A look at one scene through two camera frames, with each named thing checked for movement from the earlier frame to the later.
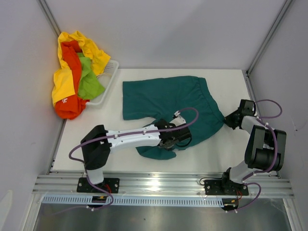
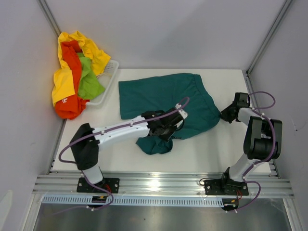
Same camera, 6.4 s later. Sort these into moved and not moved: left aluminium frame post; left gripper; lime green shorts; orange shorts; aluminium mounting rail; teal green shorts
Moved: left gripper; teal green shorts
Not moved: lime green shorts; left aluminium frame post; orange shorts; aluminium mounting rail
